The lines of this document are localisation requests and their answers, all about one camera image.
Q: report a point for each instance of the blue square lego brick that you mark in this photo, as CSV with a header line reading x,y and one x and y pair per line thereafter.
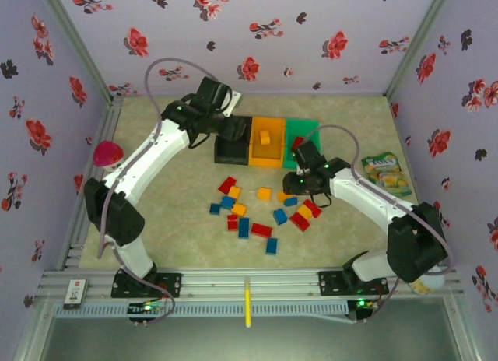
x,y
279,216
215,209
291,201
227,202

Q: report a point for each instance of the red long lego brick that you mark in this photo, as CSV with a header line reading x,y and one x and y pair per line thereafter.
x,y
297,142
299,221
313,208
261,230
227,185
232,222

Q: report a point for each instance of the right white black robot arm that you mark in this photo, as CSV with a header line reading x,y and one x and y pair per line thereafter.
x,y
362,193

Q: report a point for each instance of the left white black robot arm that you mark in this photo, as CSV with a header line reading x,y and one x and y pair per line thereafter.
x,y
151,151

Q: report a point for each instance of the green plastic bin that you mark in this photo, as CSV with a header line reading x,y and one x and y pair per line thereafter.
x,y
290,158

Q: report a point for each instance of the yellow plastic bin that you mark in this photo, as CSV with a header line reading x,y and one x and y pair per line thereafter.
x,y
264,159

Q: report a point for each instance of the black plastic bin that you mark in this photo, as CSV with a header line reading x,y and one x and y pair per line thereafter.
x,y
229,155

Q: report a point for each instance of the blue long lego brick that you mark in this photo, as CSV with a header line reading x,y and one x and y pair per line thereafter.
x,y
244,227
272,246

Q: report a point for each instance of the green yellow snack packet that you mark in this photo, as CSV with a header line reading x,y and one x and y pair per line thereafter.
x,y
385,174

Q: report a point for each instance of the yellow pen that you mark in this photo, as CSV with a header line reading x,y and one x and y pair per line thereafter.
x,y
247,302

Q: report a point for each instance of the controller board with green light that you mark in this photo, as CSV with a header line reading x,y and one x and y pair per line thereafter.
x,y
146,308
363,304

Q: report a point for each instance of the white yellow round object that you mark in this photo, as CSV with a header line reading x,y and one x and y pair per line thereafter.
x,y
430,285

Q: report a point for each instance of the white card box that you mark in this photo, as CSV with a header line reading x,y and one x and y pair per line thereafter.
x,y
76,295

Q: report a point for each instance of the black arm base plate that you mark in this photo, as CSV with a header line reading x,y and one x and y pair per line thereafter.
x,y
330,284
171,285

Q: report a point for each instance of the aluminium frame rail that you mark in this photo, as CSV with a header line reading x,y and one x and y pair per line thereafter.
x,y
249,284

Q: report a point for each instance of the aluminium corner post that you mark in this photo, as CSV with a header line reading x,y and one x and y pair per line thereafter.
x,y
74,38
420,38

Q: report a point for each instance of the aluminium side rail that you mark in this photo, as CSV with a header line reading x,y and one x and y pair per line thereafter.
x,y
83,205

